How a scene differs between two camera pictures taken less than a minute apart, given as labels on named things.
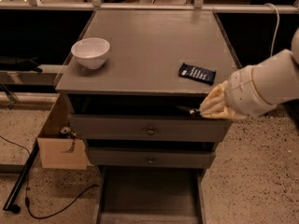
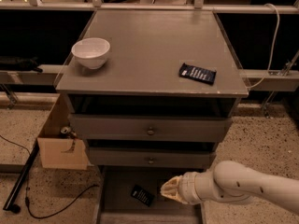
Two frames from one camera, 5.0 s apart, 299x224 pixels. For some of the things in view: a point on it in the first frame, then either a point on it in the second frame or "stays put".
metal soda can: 64,130 stays put
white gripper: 241,90 to 187,187
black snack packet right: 199,74 stays put
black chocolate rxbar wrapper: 192,113 to 142,195
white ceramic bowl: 91,52 stays put
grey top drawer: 131,128 stays put
